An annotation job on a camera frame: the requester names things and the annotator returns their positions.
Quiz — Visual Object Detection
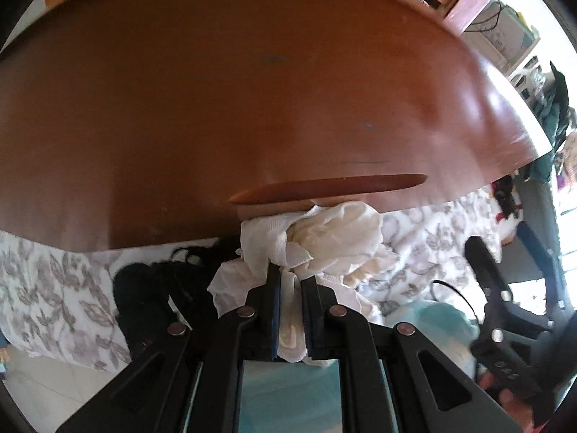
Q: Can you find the thin black cable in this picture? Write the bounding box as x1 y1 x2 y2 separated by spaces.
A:
430 280 481 325

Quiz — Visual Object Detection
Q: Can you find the wooden nightstand drawer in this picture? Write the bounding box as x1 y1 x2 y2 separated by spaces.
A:
0 0 553 254

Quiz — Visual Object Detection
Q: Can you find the cream sheer cloth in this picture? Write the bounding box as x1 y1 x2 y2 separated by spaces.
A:
277 202 401 365

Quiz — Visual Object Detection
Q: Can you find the pale printed storage box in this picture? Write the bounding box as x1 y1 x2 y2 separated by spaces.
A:
464 2 540 67

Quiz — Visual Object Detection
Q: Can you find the teal clothes pile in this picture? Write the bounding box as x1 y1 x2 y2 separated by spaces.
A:
527 61 577 182

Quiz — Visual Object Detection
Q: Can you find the black cloth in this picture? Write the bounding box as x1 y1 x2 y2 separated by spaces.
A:
113 235 245 362

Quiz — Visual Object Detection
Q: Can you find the black charger cable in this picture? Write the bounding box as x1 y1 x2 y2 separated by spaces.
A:
464 0 506 35

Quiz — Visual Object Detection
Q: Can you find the grey floral blanket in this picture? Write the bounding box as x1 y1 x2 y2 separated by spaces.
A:
0 185 519 373

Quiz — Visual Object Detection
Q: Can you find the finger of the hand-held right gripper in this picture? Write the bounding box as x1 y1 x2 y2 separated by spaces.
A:
464 236 551 332
516 221 569 325

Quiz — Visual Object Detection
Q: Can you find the person's right hand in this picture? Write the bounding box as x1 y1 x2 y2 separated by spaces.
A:
478 369 537 433

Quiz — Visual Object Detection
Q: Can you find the yellow pad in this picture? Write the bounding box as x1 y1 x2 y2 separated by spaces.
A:
515 6 536 33

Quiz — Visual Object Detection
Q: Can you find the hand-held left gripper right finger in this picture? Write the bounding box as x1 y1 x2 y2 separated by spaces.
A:
301 276 526 433

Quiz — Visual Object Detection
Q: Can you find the white lattice shelf rack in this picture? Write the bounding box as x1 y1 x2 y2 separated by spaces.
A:
508 40 556 101

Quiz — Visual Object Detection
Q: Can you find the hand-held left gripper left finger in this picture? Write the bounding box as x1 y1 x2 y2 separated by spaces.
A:
56 264 282 433

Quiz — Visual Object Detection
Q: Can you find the black plastic toy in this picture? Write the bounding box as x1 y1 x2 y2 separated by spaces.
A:
490 176 524 220

